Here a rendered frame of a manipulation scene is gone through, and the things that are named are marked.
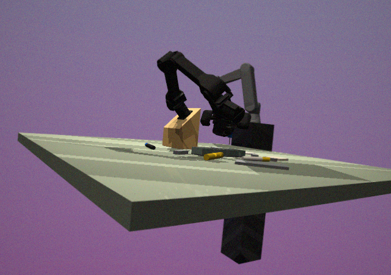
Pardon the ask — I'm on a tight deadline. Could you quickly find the keyboard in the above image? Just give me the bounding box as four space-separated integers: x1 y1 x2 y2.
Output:
191 147 246 157

